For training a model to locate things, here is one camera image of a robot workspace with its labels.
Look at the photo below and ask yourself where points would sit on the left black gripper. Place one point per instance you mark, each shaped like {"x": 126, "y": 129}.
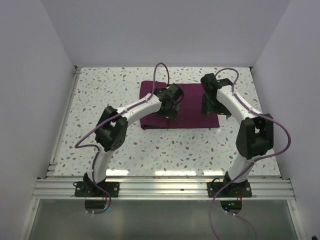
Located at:
{"x": 171, "y": 113}

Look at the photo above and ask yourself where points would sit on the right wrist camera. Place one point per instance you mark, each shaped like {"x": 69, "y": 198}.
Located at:
{"x": 210, "y": 80}

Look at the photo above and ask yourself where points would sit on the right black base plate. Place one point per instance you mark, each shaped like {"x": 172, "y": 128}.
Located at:
{"x": 235, "y": 190}

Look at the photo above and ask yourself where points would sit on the aluminium rail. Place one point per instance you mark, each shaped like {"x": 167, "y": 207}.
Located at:
{"x": 56, "y": 147}
{"x": 163, "y": 188}

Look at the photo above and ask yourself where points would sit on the aluminium left side rail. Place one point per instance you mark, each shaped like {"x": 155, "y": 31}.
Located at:
{"x": 56, "y": 147}

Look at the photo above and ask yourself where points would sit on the purple cloth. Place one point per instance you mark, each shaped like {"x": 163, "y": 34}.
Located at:
{"x": 189, "y": 115}

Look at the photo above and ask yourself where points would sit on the aluminium front rail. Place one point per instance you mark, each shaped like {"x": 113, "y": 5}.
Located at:
{"x": 163, "y": 188}

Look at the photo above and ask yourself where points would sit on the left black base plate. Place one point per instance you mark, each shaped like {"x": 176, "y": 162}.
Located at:
{"x": 82, "y": 190}

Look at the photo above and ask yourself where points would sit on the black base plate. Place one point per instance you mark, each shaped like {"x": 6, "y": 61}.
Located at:
{"x": 235, "y": 190}
{"x": 82, "y": 190}

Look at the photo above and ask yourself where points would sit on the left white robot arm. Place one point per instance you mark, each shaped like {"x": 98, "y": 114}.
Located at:
{"x": 111, "y": 129}

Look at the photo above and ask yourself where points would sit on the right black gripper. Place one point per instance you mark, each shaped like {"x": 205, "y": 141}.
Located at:
{"x": 207, "y": 108}

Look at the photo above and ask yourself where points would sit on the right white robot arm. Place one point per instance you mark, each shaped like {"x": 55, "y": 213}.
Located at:
{"x": 255, "y": 134}

